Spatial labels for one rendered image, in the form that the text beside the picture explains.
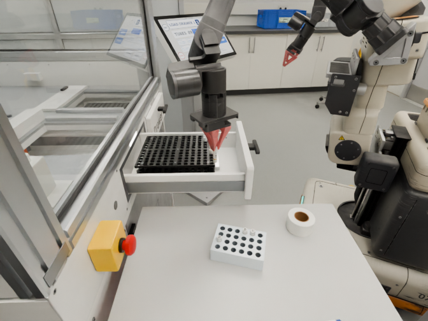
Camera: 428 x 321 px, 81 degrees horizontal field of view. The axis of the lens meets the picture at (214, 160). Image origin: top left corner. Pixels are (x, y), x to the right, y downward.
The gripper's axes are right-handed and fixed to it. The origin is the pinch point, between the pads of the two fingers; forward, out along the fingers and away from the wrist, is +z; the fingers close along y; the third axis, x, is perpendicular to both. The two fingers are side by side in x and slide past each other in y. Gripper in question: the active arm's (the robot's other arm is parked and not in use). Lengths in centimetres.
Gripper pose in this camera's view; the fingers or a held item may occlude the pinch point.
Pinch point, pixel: (214, 146)
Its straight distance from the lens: 64.5
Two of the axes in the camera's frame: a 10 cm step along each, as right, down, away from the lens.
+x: 5.3, 4.5, -7.2
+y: -8.5, 3.0, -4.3
